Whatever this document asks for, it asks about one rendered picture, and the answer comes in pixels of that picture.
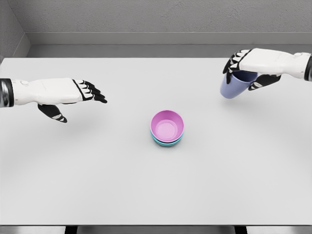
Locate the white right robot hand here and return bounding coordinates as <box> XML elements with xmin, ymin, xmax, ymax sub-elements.
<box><xmin>222</xmin><ymin>48</ymin><xmax>283</xmax><ymax>91</ymax></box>

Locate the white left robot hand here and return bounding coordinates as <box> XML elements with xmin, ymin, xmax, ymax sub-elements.
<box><xmin>34</xmin><ymin>78</ymin><xmax>108</xmax><ymax>124</ymax></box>

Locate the blue-purple cup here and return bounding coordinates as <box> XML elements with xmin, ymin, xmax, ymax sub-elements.
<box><xmin>219</xmin><ymin>70</ymin><xmax>258</xmax><ymax>100</ymax></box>

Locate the pink bowl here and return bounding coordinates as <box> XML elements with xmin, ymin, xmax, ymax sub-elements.
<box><xmin>150</xmin><ymin>110</ymin><xmax>185</xmax><ymax>143</ymax></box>

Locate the teal bowl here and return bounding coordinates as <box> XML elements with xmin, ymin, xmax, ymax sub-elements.
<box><xmin>150</xmin><ymin>131</ymin><xmax>184</xmax><ymax>148</ymax></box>

